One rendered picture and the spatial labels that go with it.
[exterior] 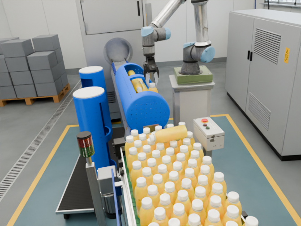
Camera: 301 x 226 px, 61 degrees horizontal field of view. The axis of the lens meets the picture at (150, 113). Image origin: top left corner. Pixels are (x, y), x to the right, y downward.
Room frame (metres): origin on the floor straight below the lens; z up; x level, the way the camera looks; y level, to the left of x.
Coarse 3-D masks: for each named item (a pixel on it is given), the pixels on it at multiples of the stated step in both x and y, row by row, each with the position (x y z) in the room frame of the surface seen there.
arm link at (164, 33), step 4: (156, 28) 1.67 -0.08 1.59; (160, 28) 1.64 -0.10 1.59; (164, 28) 1.64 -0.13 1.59; (168, 28) 1.66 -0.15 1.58; (160, 32) 1.61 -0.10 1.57; (164, 32) 1.62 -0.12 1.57; (168, 32) 1.64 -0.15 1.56; (160, 36) 1.60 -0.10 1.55; (164, 36) 1.62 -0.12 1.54; (168, 36) 1.64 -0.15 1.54; (160, 40) 1.62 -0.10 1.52
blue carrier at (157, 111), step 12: (120, 72) 2.13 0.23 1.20; (120, 84) 1.90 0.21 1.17; (120, 96) 1.77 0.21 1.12; (132, 96) 1.51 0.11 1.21; (144, 96) 1.45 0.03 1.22; (156, 96) 1.47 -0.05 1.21; (132, 108) 1.44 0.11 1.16; (144, 108) 1.45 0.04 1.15; (156, 108) 1.47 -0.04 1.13; (168, 108) 1.48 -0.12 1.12; (132, 120) 1.44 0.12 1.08; (144, 120) 1.45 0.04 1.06; (156, 120) 1.47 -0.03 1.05
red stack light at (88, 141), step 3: (87, 138) 0.95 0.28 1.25; (90, 138) 0.96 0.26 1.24; (78, 141) 0.94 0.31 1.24; (81, 141) 0.94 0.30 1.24; (84, 141) 0.94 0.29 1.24; (87, 141) 0.94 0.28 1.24; (90, 141) 0.95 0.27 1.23; (78, 144) 0.95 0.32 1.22; (81, 144) 0.94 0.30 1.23; (84, 144) 0.94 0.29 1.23; (87, 144) 0.94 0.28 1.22; (90, 144) 0.95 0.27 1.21; (81, 147) 0.94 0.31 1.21; (84, 147) 0.94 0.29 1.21
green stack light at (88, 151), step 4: (92, 144) 0.96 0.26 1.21; (80, 148) 0.94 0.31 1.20; (84, 148) 0.94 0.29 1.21; (88, 148) 0.94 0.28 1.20; (92, 148) 0.96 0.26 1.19; (80, 152) 0.95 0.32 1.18; (84, 152) 0.94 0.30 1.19; (88, 152) 0.94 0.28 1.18; (92, 152) 0.95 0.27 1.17; (84, 156) 0.94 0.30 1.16; (88, 156) 0.94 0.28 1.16
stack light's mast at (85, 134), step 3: (81, 132) 0.99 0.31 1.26; (84, 132) 0.98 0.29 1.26; (87, 132) 0.98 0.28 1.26; (78, 135) 0.96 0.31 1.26; (81, 135) 0.96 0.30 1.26; (84, 135) 0.96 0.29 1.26; (87, 135) 0.95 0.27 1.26; (90, 135) 0.96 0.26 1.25; (78, 138) 0.94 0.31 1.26; (81, 138) 0.94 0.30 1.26; (84, 138) 0.94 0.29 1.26; (90, 156) 0.97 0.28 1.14; (87, 159) 0.96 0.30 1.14; (90, 159) 0.96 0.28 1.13; (87, 162) 0.96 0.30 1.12; (90, 162) 0.96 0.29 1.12; (90, 165) 0.96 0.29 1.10
